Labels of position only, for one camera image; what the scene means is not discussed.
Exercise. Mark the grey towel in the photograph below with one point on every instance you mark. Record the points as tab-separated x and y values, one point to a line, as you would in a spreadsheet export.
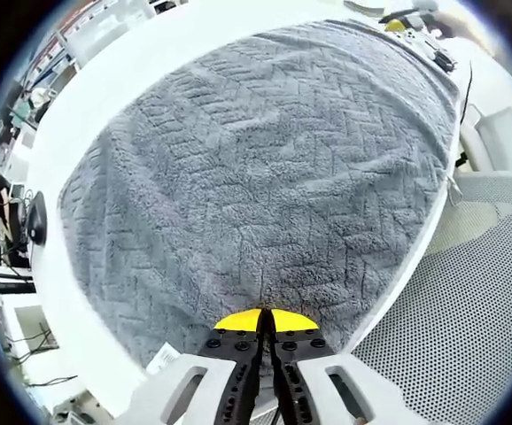
260	177

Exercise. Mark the white mesh chair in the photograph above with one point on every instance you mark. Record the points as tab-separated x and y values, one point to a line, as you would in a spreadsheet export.
468	310

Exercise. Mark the black computer mouse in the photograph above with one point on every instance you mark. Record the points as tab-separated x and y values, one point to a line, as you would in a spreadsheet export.
38	219

